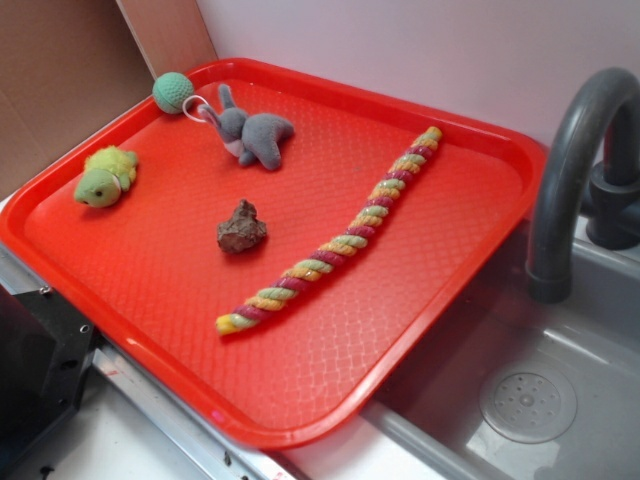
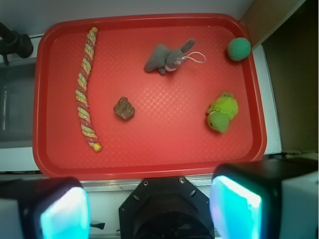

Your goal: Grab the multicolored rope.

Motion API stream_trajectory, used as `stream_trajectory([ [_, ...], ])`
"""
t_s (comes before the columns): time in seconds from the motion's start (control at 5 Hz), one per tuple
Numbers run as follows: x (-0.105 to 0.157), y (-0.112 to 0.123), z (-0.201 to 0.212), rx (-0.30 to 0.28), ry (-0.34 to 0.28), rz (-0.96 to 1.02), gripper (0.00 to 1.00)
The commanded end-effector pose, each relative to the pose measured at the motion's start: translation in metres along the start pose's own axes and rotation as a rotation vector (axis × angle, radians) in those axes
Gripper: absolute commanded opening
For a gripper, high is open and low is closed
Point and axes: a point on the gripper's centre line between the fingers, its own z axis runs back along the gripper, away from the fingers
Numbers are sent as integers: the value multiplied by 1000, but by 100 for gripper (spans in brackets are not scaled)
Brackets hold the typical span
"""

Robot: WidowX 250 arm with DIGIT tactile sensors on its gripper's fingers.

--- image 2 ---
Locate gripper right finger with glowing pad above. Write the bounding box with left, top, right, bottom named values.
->
left=209, top=158, right=319, bottom=239

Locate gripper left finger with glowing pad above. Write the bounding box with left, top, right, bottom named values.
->
left=0, top=177, right=91, bottom=239

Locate green plush frog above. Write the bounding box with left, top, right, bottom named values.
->
left=207, top=92, right=239, bottom=133

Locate brown rough rock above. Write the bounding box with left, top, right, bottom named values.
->
left=113, top=97, right=135, bottom=120

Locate red plastic tray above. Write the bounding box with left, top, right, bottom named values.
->
left=32, top=14, right=267, bottom=180

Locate green textured ball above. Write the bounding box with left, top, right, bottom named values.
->
left=227, top=37, right=251, bottom=61

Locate brown wooden shelf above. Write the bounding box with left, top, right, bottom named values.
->
left=241, top=0, right=319, bottom=154

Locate black octagonal mount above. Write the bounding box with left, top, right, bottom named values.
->
left=119, top=176, right=215, bottom=239

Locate multicolored twisted rope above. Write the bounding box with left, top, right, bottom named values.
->
left=75, top=27, right=103, bottom=153

